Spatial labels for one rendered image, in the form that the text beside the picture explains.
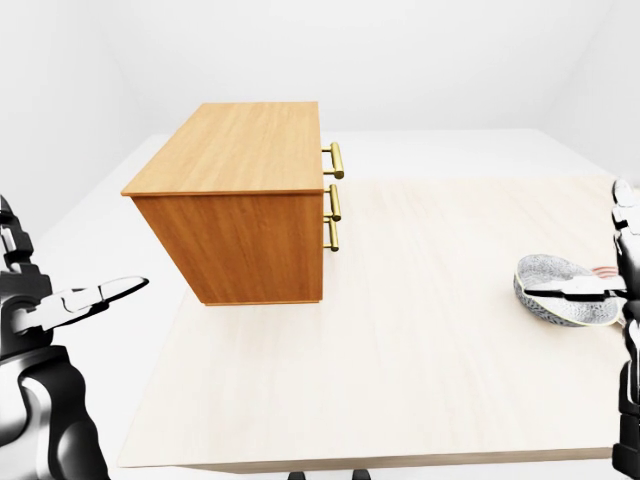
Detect wooden cabinet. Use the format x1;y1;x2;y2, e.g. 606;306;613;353
121;101;327;307

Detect brass drawer handle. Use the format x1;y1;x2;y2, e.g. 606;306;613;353
322;219;342;253
321;142;346;180
322;184;344;223

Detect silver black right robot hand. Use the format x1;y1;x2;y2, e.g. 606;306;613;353
521;178;640;352

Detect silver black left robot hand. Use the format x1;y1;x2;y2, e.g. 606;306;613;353
0;194;151;362

